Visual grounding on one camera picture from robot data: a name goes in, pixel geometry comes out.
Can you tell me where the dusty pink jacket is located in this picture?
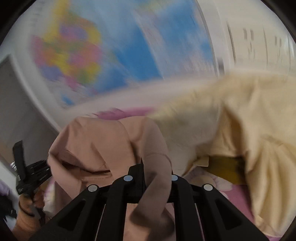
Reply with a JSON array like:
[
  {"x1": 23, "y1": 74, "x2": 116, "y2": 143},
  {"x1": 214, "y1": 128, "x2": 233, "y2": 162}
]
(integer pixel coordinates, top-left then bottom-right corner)
[{"x1": 48, "y1": 116, "x2": 175, "y2": 240}]

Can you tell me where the left hand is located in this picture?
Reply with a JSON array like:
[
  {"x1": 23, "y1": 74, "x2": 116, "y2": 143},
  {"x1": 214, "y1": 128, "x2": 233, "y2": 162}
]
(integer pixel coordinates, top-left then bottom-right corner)
[{"x1": 12, "y1": 189, "x2": 45, "y2": 240}]

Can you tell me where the pink daisy bed sheet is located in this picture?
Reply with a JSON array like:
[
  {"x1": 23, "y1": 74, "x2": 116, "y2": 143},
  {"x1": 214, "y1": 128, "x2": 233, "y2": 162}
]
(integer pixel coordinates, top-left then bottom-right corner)
[{"x1": 43, "y1": 107, "x2": 285, "y2": 241}]

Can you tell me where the grey wooden door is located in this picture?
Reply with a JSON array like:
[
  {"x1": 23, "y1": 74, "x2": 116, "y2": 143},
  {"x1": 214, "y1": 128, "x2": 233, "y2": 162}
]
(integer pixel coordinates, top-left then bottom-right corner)
[{"x1": 1, "y1": 57, "x2": 57, "y2": 174}]

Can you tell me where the mustard brown garment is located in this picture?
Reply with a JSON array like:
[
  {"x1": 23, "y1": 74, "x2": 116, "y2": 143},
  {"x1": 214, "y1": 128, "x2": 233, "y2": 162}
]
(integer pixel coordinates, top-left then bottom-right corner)
[{"x1": 205, "y1": 156, "x2": 246, "y2": 185}]

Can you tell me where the cream yellow garment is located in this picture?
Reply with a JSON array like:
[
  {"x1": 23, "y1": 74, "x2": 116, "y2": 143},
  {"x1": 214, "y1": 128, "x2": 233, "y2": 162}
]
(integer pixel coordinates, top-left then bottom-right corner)
[{"x1": 150, "y1": 73, "x2": 295, "y2": 237}]

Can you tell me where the colourful wall map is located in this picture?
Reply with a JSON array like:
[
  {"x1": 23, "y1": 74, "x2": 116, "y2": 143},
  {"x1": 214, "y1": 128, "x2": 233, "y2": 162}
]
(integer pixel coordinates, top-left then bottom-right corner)
[{"x1": 29, "y1": 1, "x2": 217, "y2": 108}]

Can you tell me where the white wall socket panel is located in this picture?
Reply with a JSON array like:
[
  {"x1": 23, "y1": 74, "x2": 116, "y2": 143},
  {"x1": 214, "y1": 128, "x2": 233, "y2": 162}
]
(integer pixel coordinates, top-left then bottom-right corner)
[{"x1": 227, "y1": 21, "x2": 295, "y2": 75}]

